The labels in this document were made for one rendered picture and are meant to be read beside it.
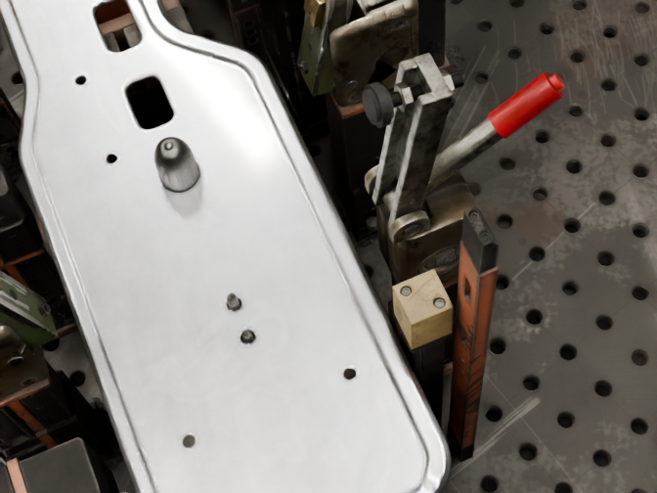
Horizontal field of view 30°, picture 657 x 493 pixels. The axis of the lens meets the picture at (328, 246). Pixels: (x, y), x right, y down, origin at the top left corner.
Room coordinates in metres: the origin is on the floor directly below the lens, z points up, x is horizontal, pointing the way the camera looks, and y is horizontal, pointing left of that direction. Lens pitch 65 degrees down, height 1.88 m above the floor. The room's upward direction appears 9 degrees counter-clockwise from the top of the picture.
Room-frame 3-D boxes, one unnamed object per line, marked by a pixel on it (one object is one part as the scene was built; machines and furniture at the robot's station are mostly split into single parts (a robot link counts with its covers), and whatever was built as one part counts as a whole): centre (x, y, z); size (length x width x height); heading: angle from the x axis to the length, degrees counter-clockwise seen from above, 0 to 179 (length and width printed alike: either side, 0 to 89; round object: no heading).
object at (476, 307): (0.32, -0.10, 0.95); 0.03 x 0.01 x 0.50; 14
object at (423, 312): (0.33, -0.06, 0.88); 0.04 x 0.04 x 0.36; 14
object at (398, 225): (0.39, -0.06, 1.06); 0.03 x 0.01 x 0.03; 104
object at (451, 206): (0.42, -0.08, 0.88); 0.07 x 0.06 x 0.35; 104
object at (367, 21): (0.59, -0.06, 0.88); 0.11 x 0.09 x 0.37; 104
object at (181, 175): (0.50, 0.11, 1.02); 0.03 x 0.03 x 0.07
